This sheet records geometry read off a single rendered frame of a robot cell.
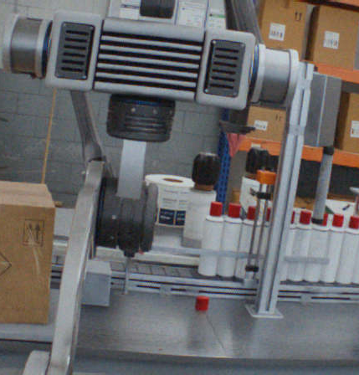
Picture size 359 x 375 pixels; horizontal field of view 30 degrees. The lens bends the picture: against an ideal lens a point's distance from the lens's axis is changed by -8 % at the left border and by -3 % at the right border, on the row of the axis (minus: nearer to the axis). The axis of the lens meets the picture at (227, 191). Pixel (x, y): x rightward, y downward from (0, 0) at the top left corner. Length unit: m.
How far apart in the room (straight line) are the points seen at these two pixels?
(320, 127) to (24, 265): 0.81
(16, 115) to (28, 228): 5.11
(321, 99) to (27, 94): 4.97
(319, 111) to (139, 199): 0.60
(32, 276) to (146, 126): 0.42
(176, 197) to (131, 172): 1.10
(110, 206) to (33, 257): 0.24
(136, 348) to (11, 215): 0.40
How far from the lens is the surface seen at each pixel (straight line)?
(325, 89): 1.77
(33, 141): 6.55
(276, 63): 1.36
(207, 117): 6.43
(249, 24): 1.65
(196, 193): 2.16
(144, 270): 1.93
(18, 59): 1.38
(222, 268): 1.96
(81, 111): 1.89
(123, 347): 1.53
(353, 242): 2.04
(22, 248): 1.49
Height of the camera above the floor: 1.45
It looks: 10 degrees down
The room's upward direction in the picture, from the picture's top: 8 degrees clockwise
